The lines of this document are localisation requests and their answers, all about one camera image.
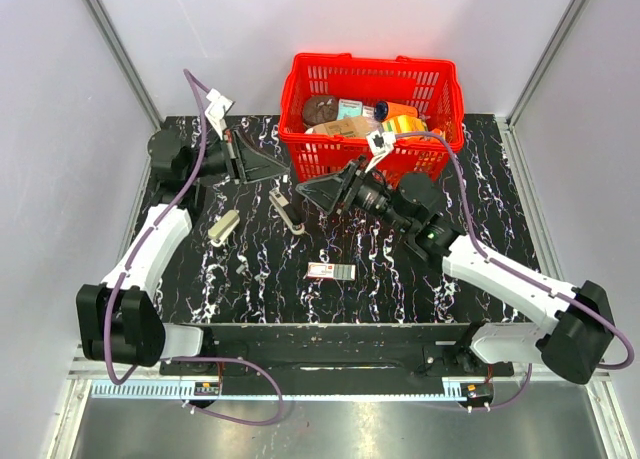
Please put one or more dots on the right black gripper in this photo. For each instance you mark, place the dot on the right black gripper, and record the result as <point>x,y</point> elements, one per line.
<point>326,192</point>

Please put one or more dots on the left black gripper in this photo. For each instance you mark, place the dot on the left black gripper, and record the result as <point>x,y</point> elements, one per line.
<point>250,164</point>

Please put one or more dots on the beige staple remover tool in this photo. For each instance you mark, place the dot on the beige staple remover tool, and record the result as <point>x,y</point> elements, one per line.
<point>287,212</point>

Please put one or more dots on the beige stapler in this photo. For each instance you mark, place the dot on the beige stapler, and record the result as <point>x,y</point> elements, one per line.
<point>223,227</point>

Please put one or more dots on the small staples box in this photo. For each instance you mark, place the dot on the small staples box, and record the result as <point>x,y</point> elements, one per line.
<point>338,272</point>

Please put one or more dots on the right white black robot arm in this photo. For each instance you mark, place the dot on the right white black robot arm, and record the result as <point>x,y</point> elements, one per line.
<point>568,328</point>

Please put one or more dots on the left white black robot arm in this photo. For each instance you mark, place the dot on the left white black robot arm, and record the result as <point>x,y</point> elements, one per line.
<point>117,321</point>

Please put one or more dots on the brown cardboard box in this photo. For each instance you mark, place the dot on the brown cardboard box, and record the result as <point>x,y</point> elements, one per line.
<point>350,127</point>

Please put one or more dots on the brown round cookie pack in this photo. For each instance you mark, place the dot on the brown round cookie pack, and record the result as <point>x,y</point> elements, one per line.
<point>320,109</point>

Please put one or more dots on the light blue small box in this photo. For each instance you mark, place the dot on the light blue small box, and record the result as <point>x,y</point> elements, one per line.
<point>349,108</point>

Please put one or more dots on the orange bottle blue cap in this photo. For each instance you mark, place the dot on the orange bottle blue cap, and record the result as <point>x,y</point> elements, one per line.
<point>385,110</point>

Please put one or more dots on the yellow green striped box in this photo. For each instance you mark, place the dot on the yellow green striped box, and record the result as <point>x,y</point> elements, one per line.
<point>404,124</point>

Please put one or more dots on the red plastic shopping basket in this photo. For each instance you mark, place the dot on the red plastic shopping basket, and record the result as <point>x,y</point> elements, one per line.
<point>429,85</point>

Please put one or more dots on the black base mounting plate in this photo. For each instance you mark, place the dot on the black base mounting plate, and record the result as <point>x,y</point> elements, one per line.
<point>434,350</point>

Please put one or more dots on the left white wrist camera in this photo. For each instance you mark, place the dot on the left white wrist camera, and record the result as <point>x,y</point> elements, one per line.
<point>217,109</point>

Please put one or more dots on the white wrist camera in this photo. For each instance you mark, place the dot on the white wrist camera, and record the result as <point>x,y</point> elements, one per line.
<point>381,144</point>
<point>217,109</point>

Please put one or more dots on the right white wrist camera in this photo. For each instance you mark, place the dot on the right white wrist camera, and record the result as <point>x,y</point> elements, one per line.
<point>381,144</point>

